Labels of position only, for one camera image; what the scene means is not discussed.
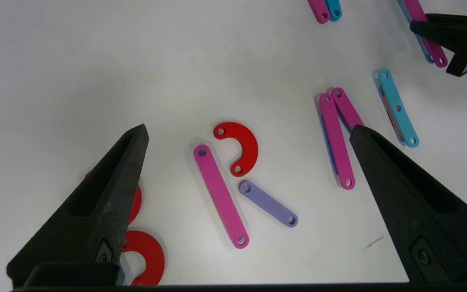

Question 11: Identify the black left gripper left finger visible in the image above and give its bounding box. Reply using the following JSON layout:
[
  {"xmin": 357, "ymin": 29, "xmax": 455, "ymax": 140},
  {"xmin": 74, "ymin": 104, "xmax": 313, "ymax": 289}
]
[{"xmin": 6, "ymin": 124, "xmax": 150, "ymax": 288}]

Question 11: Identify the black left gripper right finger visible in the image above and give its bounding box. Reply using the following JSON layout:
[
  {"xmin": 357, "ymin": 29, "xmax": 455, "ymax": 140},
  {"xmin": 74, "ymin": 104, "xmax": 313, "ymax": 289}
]
[{"xmin": 349, "ymin": 125, "xmax": 467, "ymax": 284}]

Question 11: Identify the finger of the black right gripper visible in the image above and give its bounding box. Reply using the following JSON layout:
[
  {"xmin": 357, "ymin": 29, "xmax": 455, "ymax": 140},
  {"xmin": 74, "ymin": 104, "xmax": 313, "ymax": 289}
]
[
  {"xmin": 410, "ymin": 20, "xmax": 467, "ymax": 54},
  {"xmin": 425, "ymin": 13, "xmax": 467, "ymax": 26}
]

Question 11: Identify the short pink bar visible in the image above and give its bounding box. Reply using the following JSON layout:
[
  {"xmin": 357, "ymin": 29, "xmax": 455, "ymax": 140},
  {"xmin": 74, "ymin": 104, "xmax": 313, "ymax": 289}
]
[{"xmin": 307, "ymin": 0, "xmax": 331, "ymax": 24}]

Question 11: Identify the red C-shaped piece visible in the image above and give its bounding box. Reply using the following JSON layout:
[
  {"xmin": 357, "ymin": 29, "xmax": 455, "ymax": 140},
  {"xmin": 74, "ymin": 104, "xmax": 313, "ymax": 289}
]
[
  {"xmin": 213, "ymin": 122, "xmax": 259, "ymax": 178},
  {"xmin": 122, "ymin": 231, "xmax": 165, "ymax": 286},
  {"xmin": 84, "ymin": 170, "xmax": 143, "ymax": 225}
]

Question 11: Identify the short purple bar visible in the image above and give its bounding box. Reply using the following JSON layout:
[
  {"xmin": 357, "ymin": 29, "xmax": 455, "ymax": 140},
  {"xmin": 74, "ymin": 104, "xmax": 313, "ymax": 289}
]
[{"xmin": 238, "ymin": 180, "xmax": 299, "ymax": 228}]

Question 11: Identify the long blue bar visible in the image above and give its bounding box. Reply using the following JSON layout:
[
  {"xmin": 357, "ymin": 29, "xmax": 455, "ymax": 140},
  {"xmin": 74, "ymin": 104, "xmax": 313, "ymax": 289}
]
[{"xmin": 377, "ymin": 68, "xmax": 420, "ymax": 148}]

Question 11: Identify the long pink bar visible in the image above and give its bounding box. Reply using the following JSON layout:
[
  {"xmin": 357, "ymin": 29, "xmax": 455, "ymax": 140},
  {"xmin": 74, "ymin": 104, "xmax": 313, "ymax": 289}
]
[
  {"xmin": 319, "ymin": 92, "xmax": 356, "ymax": 190},
  {"xmin": 398, "ymin": 0, "xmax": 448, "ymax": 68},
  {"xmin": 193, "ymin": 144, "xmax": 250, "ymax": 249},
  {"xmin": 331, "ymin": 87, "xmax": 365, "ymax": 132}
]

